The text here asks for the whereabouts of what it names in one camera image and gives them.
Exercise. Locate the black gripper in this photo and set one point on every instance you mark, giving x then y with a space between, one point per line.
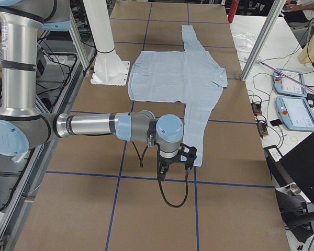
165 161

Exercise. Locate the light blue button-up shirt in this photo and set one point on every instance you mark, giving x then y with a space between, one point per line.
191 77

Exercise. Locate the black labelled box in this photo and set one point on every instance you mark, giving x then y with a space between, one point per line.
275 153

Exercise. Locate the small orange circuit board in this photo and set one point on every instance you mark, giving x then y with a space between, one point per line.
256 108

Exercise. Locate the black laptop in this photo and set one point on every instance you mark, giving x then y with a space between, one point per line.
295 166

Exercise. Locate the lower blue teach pendant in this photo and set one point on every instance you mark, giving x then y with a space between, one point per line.
295 113

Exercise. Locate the blue teach pendant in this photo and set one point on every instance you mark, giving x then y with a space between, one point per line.
287 87
295 113

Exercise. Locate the upper blue teach pendant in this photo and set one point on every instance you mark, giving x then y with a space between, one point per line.
287 87

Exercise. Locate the clear plastic bag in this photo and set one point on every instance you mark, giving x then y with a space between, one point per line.
244 41

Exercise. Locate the reacher grabber stick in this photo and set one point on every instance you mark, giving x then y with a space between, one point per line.
286 76

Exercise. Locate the red cylinder bottle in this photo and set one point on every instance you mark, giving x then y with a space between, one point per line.
232 11

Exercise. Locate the seated person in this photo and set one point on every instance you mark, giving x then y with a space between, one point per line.
299 11

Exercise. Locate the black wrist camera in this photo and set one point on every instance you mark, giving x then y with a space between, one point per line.
187 155

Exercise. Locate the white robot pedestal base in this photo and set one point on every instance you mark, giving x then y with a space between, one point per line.
108 69

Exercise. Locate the aluminium frame rail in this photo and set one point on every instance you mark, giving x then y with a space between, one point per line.
25 124

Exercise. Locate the aluminium frame post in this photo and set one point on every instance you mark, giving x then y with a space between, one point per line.
263 35

